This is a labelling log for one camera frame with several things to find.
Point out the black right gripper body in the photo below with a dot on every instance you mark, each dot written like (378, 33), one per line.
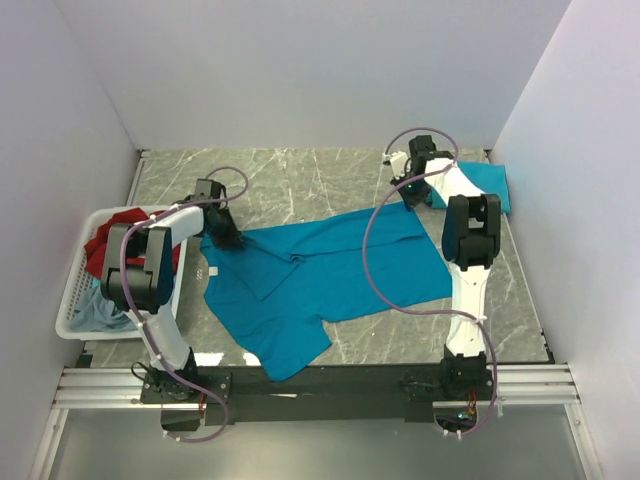
(414, 193)

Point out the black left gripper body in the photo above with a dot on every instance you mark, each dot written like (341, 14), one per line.
(225, 233)

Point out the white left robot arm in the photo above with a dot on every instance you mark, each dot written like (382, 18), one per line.
(138, 272)

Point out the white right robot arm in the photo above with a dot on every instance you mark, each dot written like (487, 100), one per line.
(470, 239)

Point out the folded teal t shirt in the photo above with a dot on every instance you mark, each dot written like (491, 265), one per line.
(470, 179)

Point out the red t shirt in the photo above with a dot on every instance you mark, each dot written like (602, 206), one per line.
(95, 248)

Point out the light blue t shirt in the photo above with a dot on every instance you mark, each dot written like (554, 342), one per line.
(94, 313)

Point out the white plastic laundry basket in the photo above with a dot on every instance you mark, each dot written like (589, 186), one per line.
(80, 281)

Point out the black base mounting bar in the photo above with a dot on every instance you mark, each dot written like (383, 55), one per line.
(229, 395)

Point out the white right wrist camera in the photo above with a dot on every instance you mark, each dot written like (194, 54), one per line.
(400, 164)

